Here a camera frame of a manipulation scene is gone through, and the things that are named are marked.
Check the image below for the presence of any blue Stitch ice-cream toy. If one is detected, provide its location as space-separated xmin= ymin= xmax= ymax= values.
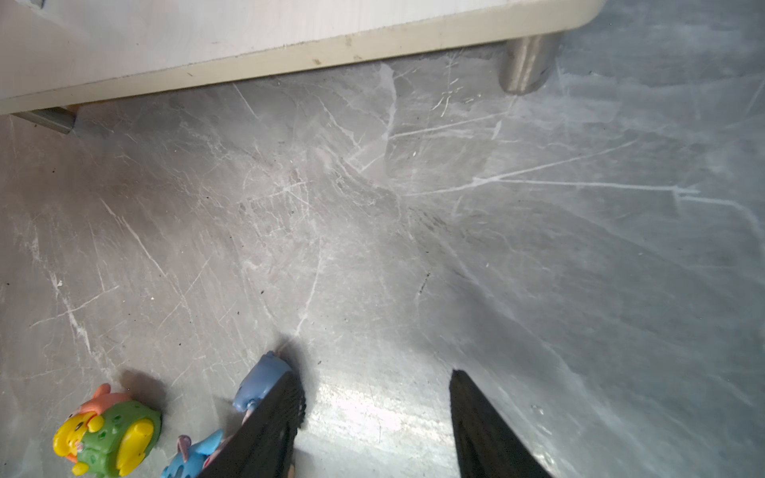
xmin=161 ymin=429 xmax=225 ymax=478

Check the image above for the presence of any white two-tier shelf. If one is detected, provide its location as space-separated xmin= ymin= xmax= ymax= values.
xmin=1 ymin=1 xmax=604 ymax=115

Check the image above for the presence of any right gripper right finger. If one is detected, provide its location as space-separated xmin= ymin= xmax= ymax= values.
xmin=449 ymin=370 xmax=551 ymax=478

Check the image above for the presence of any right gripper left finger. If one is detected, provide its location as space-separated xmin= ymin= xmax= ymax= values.
xmin=201 ymin=372 xmax=305 ymax=478

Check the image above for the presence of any small blue figure toy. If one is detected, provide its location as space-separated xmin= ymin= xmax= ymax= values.
xmin=232 ymin=351 xmax=293 ymax=413

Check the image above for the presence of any pink yellow bear toy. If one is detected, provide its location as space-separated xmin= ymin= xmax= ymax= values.
xmin=52 ymin=384 xmax=163 ymax=477

